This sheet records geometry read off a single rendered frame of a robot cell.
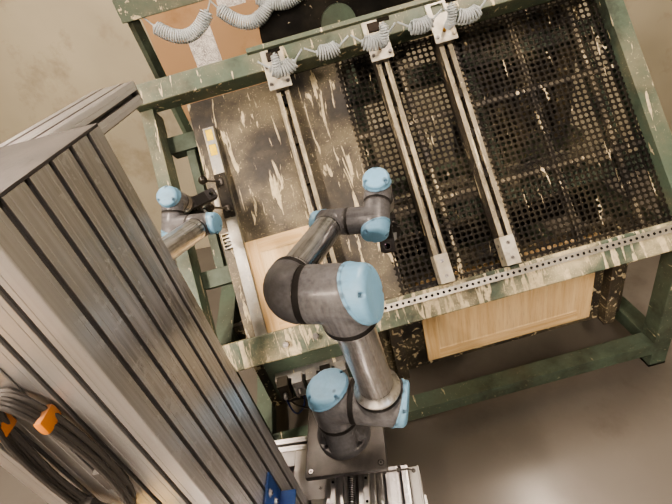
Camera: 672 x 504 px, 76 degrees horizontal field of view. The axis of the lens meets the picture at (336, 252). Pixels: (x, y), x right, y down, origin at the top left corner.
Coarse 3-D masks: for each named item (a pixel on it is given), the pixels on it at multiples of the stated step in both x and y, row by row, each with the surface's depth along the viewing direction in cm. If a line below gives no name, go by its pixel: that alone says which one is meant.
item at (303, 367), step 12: (324, 348) 182; (336, 348) 184; (288, 360) 183; (300, 360) 184; (312, 360) 185; (324, 360) 186; (336, 360) 184; (276, 372) 186; (288, 372) 185; (300, 372) 180; (312, 372) 179; (348, 372) 193; (276, 384) 183; (288, 384) 179; (300, 384) 177; (288, 396) 180; (300, 396) 188
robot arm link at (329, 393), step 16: (336, 368) 113; (320, 384) 110; (336, 384) 108; (352, 384) 109; (320, 400) 106; (336, 400) 105; (320, 416) 109; (336, 416) 107; (352, 416) 106; (336, 432) 112
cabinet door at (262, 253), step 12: (300, 228) 189; (264, 240) 189; (276, 240) 189; (288, 240) 189; (252, 252) 189; (264, 252) 189; (276, 252) 189; (288, 252) 189; (252, 264) 188; (264, 264) 188; (264, 276) 188; (264, 300) 187; (264, 312) 186; (276, 324) 186; (288, 324) 186
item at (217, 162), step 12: (204, 132) 192; (216, 144) 191; (216, 156) 191; (216, 168) 190; (228, 180) 193; (228, 228) 188; (240, 228) 190; (240, 240) 187; (240, 252) 187; (240, 264) 186; (240, 276) 186; (252, 276) 187; (252, 288) 185; (252, 300) 185; (252, 312) 185; (252, 324) 184; (264, 324) 184
